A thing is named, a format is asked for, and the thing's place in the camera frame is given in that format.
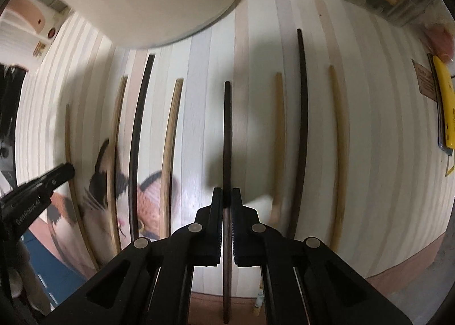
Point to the striped cat print mat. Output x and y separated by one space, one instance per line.
384 168

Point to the brown paper tag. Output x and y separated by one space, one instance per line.
425 79

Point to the yellow utility knife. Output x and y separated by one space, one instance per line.
447 104

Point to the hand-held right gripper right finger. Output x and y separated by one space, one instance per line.
245 236

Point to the dark wooden chopstick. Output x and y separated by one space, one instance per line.
303 115
227 133
139 125

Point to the light wooden chopstick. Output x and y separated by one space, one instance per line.
170 140
114 154
71 175
278 140
342 154

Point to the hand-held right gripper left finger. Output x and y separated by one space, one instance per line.
208 236

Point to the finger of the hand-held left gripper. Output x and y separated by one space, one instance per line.
57 177

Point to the blue cabinet front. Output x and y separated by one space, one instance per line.
57 268

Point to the pink and white kettle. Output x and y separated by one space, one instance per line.
25 12

